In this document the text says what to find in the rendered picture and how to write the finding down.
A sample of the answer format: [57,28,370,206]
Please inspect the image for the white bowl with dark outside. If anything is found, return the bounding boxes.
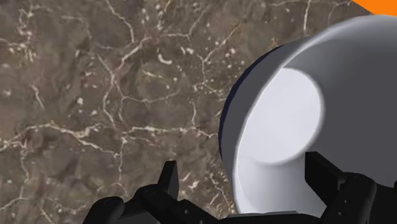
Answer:
[218,14,397,218]

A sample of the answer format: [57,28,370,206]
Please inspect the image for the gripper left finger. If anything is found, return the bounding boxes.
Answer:
[82,160,219,224]

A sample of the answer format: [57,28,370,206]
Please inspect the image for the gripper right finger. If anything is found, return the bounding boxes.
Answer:
[304,151,397,224]

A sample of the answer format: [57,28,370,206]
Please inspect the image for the orange flat object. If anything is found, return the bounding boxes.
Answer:
[351,0,397,17]

